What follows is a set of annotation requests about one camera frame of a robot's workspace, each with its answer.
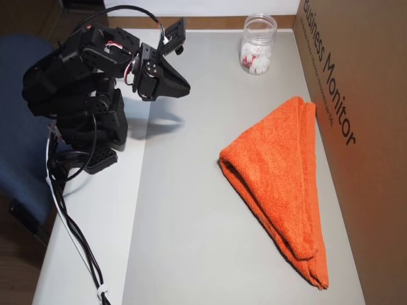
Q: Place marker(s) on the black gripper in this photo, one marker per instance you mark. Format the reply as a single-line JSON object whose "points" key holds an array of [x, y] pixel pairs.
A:
{"points": [[169, 77]]}

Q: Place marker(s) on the orange terry towel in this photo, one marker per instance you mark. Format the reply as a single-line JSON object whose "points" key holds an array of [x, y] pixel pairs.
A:
{"points": [[280, 178]]}

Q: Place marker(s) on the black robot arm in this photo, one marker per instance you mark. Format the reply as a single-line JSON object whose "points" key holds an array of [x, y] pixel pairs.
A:
{"points": [[79, 82]]}

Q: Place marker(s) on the red white paper packet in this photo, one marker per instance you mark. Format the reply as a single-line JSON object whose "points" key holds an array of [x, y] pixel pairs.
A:
{"points": [[248, 60]]}

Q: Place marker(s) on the clear plastic jar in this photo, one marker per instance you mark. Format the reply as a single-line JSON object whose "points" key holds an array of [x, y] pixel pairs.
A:
{"points": [[258, 35]]}

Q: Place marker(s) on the black perforated table clamp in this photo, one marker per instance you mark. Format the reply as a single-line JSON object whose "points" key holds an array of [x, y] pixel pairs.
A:
{"points": [[100, 160]]}

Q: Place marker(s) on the grey table mat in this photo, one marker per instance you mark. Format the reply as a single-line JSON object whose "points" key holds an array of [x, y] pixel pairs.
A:
{"points": [[190, 222]]}

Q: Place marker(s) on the blue office chair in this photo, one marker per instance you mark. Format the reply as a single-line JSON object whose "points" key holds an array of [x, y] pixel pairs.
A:
{"points": [[19, 95]]}

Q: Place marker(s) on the brown cardboard monitor box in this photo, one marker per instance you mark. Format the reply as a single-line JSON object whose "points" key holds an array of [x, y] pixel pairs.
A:
{"points": [[365, 95]]}

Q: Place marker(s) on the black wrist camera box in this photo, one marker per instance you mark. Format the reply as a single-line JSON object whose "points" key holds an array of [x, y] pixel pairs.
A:
{"points": [[173, 38]]}

